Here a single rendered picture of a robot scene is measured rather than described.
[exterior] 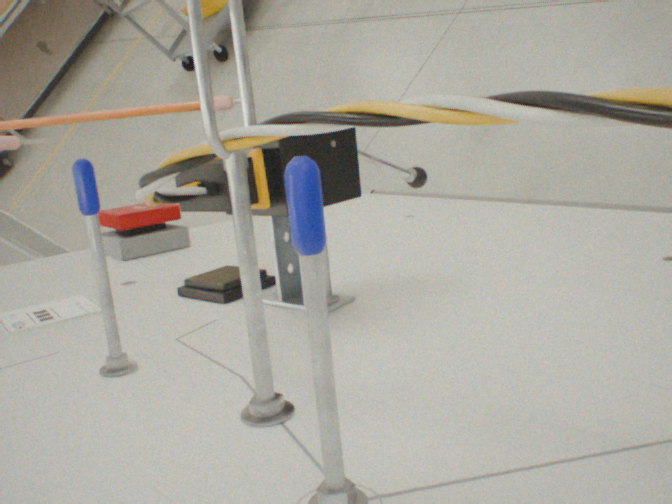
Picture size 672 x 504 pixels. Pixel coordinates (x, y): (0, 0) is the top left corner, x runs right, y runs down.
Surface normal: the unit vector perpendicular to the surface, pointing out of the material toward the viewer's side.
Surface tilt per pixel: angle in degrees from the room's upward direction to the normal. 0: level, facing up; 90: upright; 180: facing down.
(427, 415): 47
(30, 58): 90
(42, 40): 90
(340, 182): 100
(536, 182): 0
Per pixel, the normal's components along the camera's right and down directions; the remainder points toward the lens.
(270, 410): 0.36, 0.16
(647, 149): -0.64, -0.51
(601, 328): -0.10, -0.97
